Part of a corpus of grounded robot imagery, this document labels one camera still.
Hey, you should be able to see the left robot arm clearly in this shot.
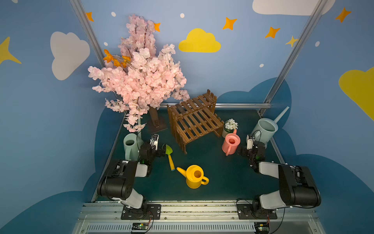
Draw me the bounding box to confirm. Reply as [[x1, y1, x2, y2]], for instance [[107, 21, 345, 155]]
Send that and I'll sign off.
[[96, 134, 166, 221]]

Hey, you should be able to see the yellow watering can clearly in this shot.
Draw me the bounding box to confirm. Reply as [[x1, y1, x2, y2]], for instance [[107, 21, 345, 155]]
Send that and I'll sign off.
[[177, 165, 209, 189]]

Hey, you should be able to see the aluminium rail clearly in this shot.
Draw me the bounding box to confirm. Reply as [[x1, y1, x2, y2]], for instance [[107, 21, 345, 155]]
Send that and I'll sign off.
[[73, 200, 325, 234], [159, 102, 272, 109]]

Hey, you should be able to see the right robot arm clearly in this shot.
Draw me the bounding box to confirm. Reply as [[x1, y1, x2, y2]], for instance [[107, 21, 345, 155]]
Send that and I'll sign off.
[[237, 136, 321, 219]]

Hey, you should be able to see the brown wooden slatted shelf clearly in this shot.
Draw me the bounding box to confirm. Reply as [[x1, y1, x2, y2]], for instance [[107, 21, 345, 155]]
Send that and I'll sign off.
[[167, 90, 224, 154]]

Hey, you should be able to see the pink watering can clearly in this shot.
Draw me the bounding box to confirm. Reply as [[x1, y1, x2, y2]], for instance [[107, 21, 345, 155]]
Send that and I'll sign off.
[[222, 129, 241, 156]]

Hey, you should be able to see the large grey-blue watering can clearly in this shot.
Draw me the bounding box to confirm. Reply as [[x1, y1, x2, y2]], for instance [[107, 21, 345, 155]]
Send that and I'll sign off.
[[250, 106, 289, 148]]

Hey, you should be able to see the green yellow toy trowel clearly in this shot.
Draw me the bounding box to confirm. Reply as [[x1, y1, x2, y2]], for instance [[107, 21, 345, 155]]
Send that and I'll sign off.
[[166, 145, 175, 171]]

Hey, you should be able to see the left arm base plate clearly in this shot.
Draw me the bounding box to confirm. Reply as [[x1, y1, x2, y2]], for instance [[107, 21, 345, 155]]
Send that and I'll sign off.
[[121, 204, 161, 220]]

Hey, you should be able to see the mint green watering can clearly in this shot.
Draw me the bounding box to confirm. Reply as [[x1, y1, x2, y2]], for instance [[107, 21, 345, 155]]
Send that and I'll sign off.
[[123, 131, 144, 161]]

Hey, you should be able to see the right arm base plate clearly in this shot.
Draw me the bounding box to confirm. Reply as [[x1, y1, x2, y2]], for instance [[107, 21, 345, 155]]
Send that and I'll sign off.
[[237, 204, 278, 220]]

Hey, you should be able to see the white flower pot plant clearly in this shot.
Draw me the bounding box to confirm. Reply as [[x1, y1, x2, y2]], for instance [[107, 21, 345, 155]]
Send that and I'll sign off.
[[222, 119, 239, 138]]

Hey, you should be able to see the aluminium front rail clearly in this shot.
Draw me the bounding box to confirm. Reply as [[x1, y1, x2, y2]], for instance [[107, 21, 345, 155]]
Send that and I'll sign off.
[[73, 200, 325, 234]]

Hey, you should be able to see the pink cherry blossom tree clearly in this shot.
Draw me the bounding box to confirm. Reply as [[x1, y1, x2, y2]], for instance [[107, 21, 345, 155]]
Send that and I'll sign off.
[[88, 15, 190, 133]]

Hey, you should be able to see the aluminium back rail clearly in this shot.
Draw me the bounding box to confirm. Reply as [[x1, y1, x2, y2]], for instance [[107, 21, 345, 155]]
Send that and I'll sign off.
[[159, 102, 272, 109]]

